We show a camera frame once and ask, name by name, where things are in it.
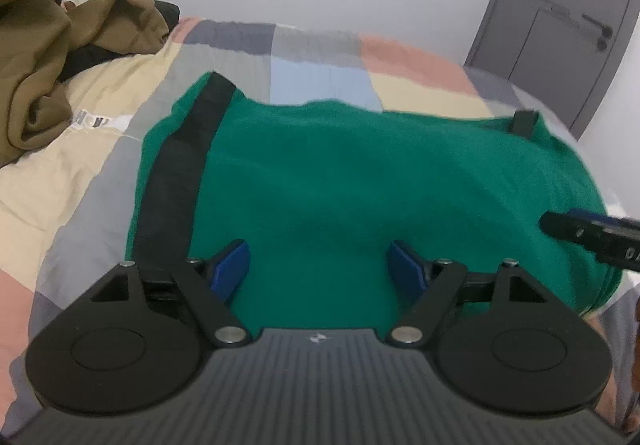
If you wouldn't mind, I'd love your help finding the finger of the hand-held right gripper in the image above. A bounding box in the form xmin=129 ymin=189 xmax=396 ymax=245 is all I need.
xmin=539 ymin=208 xmax=640 ymax=251

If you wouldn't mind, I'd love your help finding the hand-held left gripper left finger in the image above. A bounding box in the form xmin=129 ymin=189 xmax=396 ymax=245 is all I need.
xmin=90 ymin=239 xmax=251 ymax=347

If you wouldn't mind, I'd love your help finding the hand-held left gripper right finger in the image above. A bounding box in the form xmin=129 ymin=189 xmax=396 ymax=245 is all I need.
xmin=389 ymin=240 xmax=551 ymax=347

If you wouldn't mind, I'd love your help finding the grey door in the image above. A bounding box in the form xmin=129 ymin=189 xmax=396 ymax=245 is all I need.
xmin=464 ymin=0 xmax=640 ymax=141

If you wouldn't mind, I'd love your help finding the green zip hoodie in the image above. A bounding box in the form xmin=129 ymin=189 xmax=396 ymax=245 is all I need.
xmin=0 ymin=15 xmax=640 ymax=426

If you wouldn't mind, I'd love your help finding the black garment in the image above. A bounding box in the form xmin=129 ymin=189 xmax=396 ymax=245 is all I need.
xmin=60 ymin=0 xmax=181 ymax=82

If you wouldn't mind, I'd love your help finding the brown garment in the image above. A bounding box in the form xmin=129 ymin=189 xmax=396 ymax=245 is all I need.
xmin=0 ymin=0 xmax=171 ymax=166

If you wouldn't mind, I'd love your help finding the black door handle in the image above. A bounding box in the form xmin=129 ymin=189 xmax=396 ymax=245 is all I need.
xmin=581 ymin=14 xmax=614 ymax=39

